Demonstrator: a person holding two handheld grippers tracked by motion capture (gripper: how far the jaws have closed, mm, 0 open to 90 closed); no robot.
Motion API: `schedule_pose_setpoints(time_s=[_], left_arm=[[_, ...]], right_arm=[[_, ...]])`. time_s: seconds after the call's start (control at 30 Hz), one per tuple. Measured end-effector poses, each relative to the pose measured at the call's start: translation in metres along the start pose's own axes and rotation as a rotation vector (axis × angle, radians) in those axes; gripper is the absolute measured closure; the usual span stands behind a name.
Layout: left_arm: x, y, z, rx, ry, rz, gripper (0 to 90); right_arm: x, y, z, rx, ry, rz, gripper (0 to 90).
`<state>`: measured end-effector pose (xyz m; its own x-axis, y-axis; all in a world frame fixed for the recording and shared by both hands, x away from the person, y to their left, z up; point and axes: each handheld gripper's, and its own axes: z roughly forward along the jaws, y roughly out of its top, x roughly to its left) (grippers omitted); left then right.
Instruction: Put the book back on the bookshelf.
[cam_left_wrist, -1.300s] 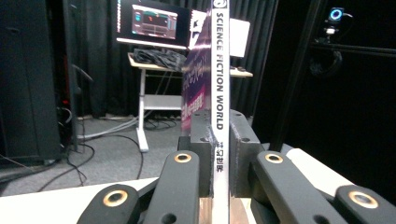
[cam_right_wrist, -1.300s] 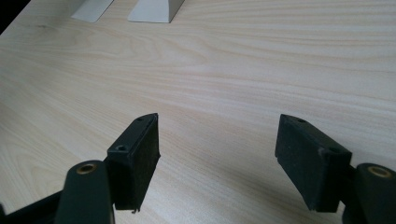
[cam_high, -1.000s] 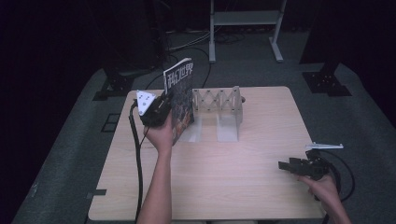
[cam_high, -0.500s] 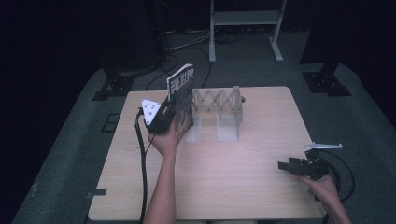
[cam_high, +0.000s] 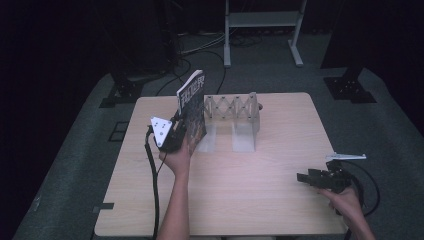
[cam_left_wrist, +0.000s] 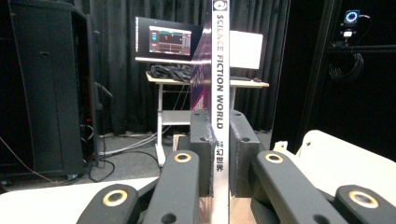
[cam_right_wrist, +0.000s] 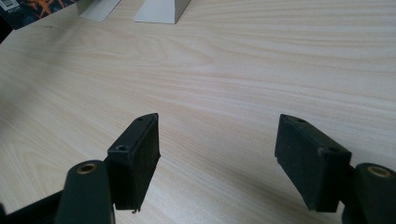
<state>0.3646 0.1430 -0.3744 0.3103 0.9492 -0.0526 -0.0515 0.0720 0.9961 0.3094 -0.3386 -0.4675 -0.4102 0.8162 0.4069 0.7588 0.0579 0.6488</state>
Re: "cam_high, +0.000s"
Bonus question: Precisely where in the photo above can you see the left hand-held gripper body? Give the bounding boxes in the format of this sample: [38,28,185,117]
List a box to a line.
[150,114,188,154]

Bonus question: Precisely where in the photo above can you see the black floor cable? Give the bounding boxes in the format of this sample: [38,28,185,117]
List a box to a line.
[181,49,228,95]
[155,58,193,97]

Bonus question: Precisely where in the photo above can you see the person's right hand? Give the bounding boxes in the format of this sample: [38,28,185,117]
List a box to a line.
[316,186,366,223]

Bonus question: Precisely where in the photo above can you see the dark illustrated magazine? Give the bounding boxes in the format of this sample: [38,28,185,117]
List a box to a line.
[175,69,208,156]

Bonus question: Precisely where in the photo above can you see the person's left hand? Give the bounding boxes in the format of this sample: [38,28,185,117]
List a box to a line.
[158,136,192,178]

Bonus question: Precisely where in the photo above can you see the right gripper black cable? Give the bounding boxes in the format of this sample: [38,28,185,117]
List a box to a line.
[336,159,382,240]

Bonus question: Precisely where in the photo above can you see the white metal stand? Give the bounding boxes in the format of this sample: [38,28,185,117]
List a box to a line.
[223,0,308,69]

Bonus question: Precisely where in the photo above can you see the translucent expandable book stand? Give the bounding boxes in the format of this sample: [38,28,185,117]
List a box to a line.
[194,91,261,154]

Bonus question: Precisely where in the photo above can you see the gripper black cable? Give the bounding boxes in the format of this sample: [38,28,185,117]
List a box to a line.
[144,125,162,240]
[336,159,382,240]

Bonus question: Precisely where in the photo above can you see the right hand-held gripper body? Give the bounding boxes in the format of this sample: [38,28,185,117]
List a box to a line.
[319,152,367,194]

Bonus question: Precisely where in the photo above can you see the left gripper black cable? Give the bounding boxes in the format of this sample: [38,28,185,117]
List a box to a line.
[144,125,162,240]

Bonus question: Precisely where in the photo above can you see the white floor cables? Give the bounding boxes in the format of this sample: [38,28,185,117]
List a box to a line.
[179,32,228,56]

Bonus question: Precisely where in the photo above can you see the black stand base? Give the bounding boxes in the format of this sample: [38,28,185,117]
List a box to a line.
[99,79,145,109]
[323,66,378,105]

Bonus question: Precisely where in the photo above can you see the black tape frame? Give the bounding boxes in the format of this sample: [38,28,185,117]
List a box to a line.
[107,121,130,143]

